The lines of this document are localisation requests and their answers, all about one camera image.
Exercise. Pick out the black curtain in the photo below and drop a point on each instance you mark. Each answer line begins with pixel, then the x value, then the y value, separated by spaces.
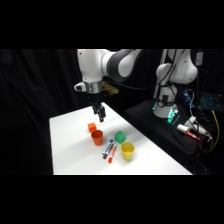
pixel 33 100

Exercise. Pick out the brown marker pen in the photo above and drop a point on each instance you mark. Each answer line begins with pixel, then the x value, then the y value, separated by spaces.
pixel 109 151

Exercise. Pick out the grey box on pole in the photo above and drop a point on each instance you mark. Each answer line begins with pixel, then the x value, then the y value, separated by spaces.
pixel 199 58

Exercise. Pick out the green block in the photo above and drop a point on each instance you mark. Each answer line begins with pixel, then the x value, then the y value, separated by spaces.
pixel 119 137

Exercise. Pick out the orange cup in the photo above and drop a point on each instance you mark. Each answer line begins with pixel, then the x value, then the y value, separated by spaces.
pixel 97 139

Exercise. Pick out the small green light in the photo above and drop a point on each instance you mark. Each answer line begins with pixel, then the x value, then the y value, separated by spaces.
pixel 172 116

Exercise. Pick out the red marker pen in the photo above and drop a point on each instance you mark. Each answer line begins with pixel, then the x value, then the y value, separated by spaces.
pixel 112 153

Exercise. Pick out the yellow cup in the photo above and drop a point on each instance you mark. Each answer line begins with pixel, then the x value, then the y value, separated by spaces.
pixel 127 153

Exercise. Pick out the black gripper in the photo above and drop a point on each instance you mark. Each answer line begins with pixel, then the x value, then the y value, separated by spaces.
pixel 94 98

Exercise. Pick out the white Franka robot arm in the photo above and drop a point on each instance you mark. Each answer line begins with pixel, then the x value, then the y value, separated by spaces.
pixel 90 63

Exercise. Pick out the tan wrist camera mount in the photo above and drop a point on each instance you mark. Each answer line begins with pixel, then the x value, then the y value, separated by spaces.
pixel 110 88

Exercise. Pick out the orange block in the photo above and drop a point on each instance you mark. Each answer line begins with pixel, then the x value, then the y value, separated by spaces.
pixel 91 127

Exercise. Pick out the blue lit keyboard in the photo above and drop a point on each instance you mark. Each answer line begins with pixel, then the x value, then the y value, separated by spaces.
pixel 210 101

